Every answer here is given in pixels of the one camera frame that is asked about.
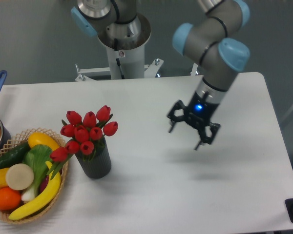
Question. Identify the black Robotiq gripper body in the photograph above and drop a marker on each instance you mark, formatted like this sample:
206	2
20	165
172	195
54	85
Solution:
199	112

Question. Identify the red tulip bouquet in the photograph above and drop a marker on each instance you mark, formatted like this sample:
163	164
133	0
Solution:
85	133

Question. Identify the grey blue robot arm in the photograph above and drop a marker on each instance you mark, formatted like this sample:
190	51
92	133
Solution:
208	45

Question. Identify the dark grey ribbed vase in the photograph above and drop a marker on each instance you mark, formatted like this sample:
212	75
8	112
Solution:
100	165

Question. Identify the yellow squash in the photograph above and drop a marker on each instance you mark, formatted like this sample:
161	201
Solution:
38	138

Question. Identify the yellow banana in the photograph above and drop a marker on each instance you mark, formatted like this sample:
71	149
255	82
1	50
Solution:
41	200

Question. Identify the green bok choy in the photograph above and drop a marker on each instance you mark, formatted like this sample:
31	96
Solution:
36	159

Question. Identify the dark red vegetable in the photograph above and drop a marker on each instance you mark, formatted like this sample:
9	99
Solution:
43	184

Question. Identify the green cucumber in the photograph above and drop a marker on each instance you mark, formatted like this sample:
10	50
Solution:
14	156

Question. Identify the beige round slice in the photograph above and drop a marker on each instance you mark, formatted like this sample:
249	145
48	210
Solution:
19	177

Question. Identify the orange fruit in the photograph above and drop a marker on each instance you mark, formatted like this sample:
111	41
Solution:
9	199

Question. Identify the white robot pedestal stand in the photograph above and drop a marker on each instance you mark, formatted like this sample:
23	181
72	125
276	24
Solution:
125	48

